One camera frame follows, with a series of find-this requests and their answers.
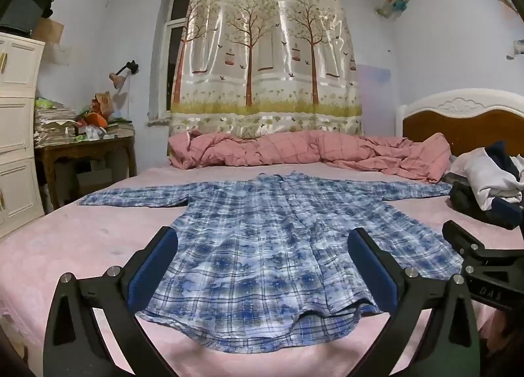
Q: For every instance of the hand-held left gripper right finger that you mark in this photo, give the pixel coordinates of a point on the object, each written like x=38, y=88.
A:
x=374, y=274

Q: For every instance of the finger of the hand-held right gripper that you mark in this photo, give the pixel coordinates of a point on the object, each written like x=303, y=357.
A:
x=479, y=248

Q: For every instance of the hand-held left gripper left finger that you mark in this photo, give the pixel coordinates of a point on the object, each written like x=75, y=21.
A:
x=151, y=266

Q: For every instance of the blue plaid shirt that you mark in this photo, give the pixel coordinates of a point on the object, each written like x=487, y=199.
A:
x=266, y=258

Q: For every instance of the black garment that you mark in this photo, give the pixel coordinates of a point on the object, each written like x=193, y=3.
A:
x=466, y=201

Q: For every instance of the bed with pink sheet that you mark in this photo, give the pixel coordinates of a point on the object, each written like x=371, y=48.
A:
x=82, y=246

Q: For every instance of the white and brown headboard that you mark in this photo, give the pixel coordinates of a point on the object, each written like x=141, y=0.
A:
x=450, y=123

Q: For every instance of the dark wooden side table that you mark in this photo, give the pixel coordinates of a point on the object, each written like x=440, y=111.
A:
x=82, y=147

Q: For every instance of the stack of books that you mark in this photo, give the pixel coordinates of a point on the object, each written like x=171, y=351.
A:
x=118, y=129

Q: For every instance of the white plastic bag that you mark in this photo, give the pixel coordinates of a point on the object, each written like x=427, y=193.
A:
x=92, y=132

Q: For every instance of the pink checked quilt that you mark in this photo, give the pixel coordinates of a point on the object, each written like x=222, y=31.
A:
x=286, y=152

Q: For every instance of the orange plush toy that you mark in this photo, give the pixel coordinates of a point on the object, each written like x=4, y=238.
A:
x=96, y=120

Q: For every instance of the brown paper bag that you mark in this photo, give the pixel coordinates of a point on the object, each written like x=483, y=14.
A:
x=102, y=102

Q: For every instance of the stack of papers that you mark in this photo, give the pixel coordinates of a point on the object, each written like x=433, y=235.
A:
x=53, y=123

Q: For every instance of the white drawer cabinet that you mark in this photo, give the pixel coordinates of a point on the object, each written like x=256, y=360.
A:
x=16, y=135

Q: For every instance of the white framed window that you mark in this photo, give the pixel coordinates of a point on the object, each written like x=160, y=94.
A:
x=176, y=33

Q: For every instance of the tree print curtain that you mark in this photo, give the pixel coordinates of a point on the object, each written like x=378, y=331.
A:
x=266, y=53

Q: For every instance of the cardboard box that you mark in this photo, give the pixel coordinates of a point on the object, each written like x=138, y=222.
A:
x=49, y=31

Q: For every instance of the wall lamp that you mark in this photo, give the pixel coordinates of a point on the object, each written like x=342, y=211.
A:
x=116, y=80

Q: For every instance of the small white wall shelf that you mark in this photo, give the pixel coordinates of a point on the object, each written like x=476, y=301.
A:
x=516, y=49

